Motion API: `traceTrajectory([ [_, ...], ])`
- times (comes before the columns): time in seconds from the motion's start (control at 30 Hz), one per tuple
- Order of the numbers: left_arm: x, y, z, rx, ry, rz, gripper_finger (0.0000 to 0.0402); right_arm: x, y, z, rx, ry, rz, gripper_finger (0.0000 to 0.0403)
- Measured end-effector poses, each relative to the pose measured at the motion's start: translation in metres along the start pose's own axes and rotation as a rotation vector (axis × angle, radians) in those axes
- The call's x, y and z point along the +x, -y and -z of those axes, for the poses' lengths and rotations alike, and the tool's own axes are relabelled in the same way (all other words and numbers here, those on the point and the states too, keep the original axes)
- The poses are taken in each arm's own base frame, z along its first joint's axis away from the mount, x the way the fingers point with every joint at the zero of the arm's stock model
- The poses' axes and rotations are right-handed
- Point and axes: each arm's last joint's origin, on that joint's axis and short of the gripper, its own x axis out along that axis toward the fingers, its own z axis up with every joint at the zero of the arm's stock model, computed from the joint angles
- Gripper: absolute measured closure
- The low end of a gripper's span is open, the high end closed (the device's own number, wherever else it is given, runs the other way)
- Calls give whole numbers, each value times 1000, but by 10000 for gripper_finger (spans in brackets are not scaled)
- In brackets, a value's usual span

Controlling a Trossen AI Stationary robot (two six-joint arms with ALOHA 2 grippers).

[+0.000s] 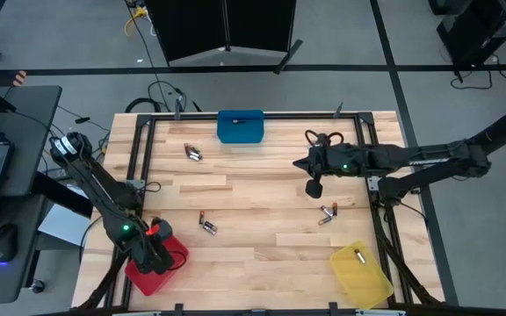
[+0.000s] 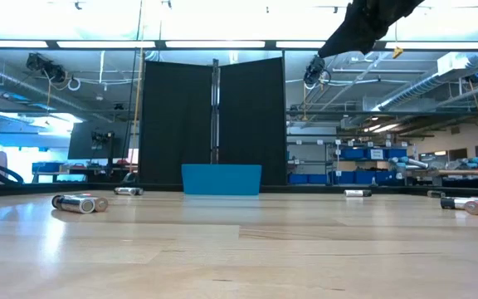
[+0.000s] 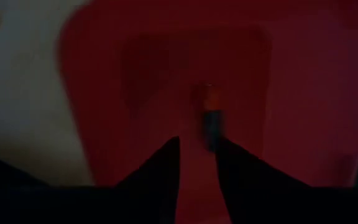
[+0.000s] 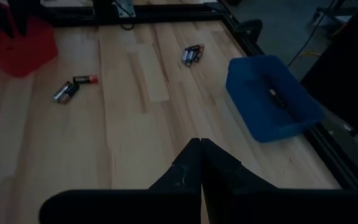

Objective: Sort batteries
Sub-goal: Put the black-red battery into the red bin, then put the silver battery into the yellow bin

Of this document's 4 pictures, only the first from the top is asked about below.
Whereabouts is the white sheet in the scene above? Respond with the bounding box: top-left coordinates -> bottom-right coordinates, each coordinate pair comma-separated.
37,204 -> 94,248

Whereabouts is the black desk leg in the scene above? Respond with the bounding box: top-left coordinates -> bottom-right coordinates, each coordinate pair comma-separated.
31,170 -> 94,219

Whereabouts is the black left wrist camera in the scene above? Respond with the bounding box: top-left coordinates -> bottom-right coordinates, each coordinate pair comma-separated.
155,218 -> 176,241

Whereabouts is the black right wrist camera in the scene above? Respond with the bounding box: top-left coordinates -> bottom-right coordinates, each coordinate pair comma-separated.
304,173 -> 325,199

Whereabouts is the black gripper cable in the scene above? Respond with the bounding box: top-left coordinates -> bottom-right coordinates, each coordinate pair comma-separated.
304,128 -> 345,148
167,248 -> 189,271

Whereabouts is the yellow floor cable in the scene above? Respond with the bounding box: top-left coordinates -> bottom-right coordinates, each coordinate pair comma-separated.
123,4 -> 149,39

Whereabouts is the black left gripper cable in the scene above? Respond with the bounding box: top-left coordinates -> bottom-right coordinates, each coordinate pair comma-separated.
167,248 -> 189,271

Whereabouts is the black equipment rack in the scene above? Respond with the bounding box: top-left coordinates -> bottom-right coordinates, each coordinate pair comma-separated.
428,0 -> 506,74

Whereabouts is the red plastic bin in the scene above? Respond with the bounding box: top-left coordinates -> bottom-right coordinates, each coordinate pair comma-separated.
124,234 -> 191,298

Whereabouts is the dark grey desk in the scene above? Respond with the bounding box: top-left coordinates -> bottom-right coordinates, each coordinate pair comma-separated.
0,85 -> 63,306

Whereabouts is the blue plastic bin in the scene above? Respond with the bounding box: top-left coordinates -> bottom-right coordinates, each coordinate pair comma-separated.
216,109 -> 266,145

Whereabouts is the black folding partition screen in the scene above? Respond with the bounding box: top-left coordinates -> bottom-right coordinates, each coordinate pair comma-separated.
144,0 -> 305,75

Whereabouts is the black metal table frame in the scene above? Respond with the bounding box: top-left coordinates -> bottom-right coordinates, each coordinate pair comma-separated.
76,111 -> 447,316

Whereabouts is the black floor cable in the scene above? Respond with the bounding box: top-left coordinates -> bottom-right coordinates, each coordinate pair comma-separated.
123,0 -> 188,113

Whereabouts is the orange black striped object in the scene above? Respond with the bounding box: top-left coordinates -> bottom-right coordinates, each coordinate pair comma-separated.
11,69 -> 28,88

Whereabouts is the yellow translucent plastic bin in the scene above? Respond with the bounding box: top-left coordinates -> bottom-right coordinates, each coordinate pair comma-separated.
328,240 -> 394,311

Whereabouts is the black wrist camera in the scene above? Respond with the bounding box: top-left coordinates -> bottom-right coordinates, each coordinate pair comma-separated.
155,218 -> 176,241
304,173 -> 325,199

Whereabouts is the black computer mouse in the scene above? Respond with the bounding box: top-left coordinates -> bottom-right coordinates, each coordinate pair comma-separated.
0,223 -> 19,264

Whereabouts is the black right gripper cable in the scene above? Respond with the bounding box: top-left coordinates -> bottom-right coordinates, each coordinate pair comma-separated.
304,128 -> 345,148

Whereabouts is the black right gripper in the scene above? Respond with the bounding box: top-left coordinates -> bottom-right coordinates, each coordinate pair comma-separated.
293,143 -> 368,179

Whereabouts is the thick black hose coil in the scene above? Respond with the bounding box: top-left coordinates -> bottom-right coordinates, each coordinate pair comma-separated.
124,97 -> 163,114

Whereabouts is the grey power strip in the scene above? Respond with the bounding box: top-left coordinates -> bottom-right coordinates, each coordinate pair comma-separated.
44,166 -> 78,182

